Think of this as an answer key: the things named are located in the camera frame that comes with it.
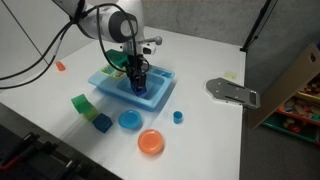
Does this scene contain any grey toy faucet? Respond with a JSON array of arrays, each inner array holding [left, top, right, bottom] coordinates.
[[136, 35, 164, 56]]

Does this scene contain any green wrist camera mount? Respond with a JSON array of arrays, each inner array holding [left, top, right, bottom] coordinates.
[[104, 49, 130, 70]]

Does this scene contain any yellow-green dish rack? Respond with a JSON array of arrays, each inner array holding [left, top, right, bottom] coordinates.
[[99, 64, 126, 80]]

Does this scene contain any black clamp rig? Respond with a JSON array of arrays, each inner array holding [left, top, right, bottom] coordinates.
[[0, 130, 89, 180]]

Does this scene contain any yellow sticky note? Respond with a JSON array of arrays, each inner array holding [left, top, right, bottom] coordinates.
[[223, 71, 238, 81]]

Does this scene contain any black stand pole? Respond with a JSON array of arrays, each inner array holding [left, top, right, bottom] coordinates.
[[240, 0, 273, 53]]

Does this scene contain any small orange toy cup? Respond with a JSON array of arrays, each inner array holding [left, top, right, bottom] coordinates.
[[54, 61, 67, 72]]

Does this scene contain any light green cube block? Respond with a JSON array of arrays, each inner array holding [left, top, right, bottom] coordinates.
[[82, 103, 100, 122]]

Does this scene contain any blue toy plate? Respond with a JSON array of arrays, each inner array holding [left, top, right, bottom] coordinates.
[[117, 109, 143, 130]]

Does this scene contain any dark blue cube block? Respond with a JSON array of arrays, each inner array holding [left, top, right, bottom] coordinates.
[[91, 112, 114, 134]]

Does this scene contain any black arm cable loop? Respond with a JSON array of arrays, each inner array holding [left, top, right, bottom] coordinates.
[[95, 2, 140, 74]]

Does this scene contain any light blue toy sink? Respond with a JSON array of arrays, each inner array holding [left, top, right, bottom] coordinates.
[[87, 64, 176, 112]]

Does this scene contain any small blue toy cup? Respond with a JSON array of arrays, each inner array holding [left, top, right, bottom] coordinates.
[[172, 110, 184, 125]]

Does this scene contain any toy storage shelf with bins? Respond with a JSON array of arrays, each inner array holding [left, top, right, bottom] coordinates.
[[248, 42, 320, 148]]

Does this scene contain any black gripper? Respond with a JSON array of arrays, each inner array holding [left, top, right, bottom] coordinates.
[[125, 54, 150, 90]]

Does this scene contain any black trailing cable bundle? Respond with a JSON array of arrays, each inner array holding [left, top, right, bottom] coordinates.
[[0, 0, 87, 91]]

